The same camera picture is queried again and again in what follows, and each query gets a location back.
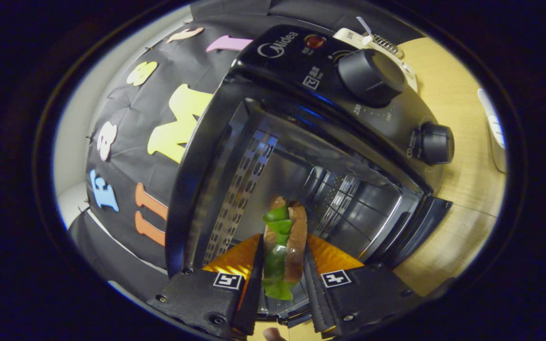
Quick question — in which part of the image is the black electric oven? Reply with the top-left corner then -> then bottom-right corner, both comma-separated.
165,25 -> 455,327

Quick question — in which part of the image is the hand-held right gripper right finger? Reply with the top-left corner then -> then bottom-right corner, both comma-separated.
304,233 -> 425,338

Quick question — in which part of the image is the black backdrop cloth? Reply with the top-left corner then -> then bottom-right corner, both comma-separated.
67,0 -> 425,304

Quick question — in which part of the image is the bread and lettuce sandwich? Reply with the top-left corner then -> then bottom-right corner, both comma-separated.
261,196 -> 308,301

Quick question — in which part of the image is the white toaster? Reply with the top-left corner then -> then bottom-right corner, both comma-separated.
332,27 -> 418,93

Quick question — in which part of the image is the small pale utensil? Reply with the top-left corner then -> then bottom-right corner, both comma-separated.
356,17 -> 374,45

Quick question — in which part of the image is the white plastic sandwich holder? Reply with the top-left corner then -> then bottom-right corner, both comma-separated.
478,88 -> 508,173

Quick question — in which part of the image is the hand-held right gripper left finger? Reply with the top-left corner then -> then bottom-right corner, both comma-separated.
147,233 -> 264,339

